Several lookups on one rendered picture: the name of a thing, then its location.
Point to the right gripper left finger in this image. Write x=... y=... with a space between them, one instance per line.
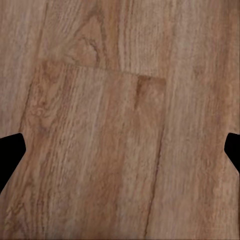
x=12 y=150

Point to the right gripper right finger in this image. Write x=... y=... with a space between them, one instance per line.
x=232 y=149

